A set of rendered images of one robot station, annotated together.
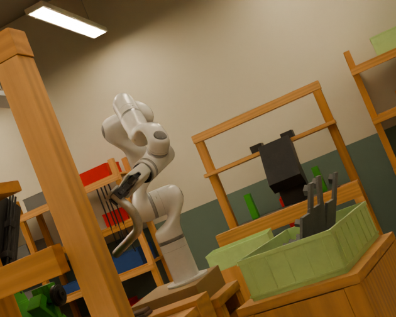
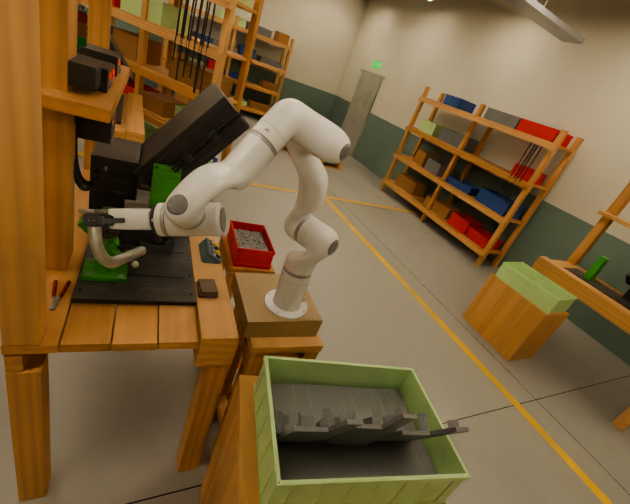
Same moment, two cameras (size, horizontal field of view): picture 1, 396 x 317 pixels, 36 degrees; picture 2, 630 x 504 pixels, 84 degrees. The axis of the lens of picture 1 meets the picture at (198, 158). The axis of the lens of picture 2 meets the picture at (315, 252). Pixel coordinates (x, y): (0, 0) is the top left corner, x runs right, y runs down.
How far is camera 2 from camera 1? 2.01 m
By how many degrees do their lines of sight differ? 50
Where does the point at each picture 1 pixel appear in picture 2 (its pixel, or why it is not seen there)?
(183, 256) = (285, 290)
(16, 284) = not seen: hidden behind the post
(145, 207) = (289, 227)
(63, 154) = (2, 130)
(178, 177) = (599, 188)
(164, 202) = (304, 240)
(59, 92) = (604, 42)
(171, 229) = (293, 264)
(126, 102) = (269, 118)
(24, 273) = not seen: outside the picture
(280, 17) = not seen: outside the picture
